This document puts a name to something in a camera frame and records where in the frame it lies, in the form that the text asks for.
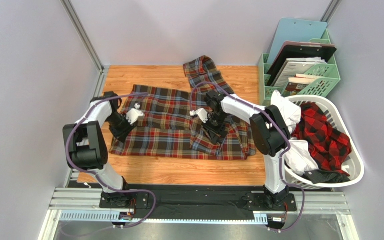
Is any black clipboard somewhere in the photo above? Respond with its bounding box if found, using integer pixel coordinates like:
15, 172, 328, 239
267, 43, 337, 87

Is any brown blue red plaid shirt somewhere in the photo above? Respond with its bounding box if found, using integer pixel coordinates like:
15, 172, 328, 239
109, 55, 257, 161

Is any white laundry basket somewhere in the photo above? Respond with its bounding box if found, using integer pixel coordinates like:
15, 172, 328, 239
284, 95, 365, 190

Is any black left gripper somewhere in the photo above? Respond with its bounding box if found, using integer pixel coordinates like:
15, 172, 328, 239
106, 112, 136, 143

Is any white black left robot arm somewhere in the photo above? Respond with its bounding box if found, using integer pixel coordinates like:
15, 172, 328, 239
62, 91, 145, 194

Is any dark grey garment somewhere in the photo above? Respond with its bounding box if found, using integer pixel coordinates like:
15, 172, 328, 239
302, 169, 351, 184

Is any red white book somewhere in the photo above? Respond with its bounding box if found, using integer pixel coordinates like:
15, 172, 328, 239
281, 74, 322, 97

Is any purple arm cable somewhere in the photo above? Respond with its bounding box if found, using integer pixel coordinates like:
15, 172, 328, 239
189, 81, 307, 233
64, 92, 157, 230

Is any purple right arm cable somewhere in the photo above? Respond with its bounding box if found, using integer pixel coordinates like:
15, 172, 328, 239
189, 81, 307, 233

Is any light blue clipboard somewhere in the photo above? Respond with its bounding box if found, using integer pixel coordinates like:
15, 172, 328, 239
266, 18, 328, 64

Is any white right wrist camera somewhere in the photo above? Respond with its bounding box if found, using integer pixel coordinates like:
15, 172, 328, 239
189, 108, 209, 124

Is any pink clipboard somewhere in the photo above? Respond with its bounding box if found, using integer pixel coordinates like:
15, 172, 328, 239
280, 41, 335, 51

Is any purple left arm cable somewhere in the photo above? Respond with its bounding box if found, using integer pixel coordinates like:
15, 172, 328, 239
64, 92, 157, 230

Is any white shirt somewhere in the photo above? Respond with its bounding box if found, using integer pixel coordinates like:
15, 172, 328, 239
270, 90, 319, 176

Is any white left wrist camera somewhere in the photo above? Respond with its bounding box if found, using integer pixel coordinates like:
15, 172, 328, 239
126, 103, 145, 126

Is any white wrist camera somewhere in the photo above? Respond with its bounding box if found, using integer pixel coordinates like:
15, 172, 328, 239
126, 103, 145, 126
189, 108, 209, 124

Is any red black checked shirt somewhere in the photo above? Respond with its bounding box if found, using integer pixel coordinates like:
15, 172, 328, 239
291, 102, 352, 177

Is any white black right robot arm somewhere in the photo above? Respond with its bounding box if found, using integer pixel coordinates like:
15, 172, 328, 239
195, 91, 291, 204

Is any white manual booklet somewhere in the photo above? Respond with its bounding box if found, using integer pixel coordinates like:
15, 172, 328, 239
270, 57, 327, 88

